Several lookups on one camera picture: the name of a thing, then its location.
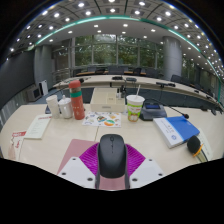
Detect blue and white book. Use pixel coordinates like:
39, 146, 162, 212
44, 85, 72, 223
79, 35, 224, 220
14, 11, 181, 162
152, 115, 201, 149

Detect white paper cup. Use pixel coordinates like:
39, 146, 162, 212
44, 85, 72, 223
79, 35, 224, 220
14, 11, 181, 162
45, 94, 61, 120

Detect dark office chairs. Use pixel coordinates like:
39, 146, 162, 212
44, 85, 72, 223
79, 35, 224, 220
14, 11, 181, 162
71, 64, 221, 104

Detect red bottle with green band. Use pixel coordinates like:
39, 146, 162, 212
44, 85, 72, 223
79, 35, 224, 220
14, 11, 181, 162
68, 79, 86, 121

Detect cream booklet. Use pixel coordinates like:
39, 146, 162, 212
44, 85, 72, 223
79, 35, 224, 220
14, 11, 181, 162
199, 130, 215, 162

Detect colourful sticker sheet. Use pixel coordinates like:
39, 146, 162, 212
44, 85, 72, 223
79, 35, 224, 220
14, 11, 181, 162
81, 111, 123, 129

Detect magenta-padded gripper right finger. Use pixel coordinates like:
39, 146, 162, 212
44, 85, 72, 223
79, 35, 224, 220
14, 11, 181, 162
124, 143, 166, 190

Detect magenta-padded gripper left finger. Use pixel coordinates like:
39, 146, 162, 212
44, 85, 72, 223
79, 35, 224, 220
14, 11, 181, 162
57, 142, 102, 190

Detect pink printed mouse pad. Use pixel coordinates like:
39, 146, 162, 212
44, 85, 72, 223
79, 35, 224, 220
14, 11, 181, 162
56, 138, 128, 191

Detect white box appliance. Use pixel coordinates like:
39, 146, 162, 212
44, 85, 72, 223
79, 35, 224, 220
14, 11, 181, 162
26, 84, 43, 103

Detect black computer mouse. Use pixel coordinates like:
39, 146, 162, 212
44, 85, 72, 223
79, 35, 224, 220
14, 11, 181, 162
96, 133, 128, 180

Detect white leaflet with red header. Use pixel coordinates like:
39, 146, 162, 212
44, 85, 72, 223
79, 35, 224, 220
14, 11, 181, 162
23, 114, 53, 140

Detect ceiling lights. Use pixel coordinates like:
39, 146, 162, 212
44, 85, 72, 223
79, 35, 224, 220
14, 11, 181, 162
8, 0, 224, 76

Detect long curved conference desk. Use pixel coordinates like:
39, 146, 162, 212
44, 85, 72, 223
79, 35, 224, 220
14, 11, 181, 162
53, 73, 223, 109

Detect black desk microphone console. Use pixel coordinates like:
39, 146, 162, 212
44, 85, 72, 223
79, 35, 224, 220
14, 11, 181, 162
139, 97, 190, 122

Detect white lidded jar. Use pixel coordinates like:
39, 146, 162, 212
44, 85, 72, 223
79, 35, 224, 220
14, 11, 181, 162
58, 94, 74, 120

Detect red and white brochure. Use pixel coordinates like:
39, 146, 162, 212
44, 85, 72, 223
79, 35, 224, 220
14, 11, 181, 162
7, 130, 28, 161

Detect handheld microphone with yellow ring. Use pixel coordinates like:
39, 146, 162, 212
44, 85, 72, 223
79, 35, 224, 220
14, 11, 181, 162
186, 134, 210, 163

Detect printed paper cup with straw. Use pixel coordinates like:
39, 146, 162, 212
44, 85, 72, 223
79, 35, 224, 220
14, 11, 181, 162
125, 84, 146, 123

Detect cream cardboard box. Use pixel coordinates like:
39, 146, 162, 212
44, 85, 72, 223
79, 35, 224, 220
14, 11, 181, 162
89, 87, 126, 113

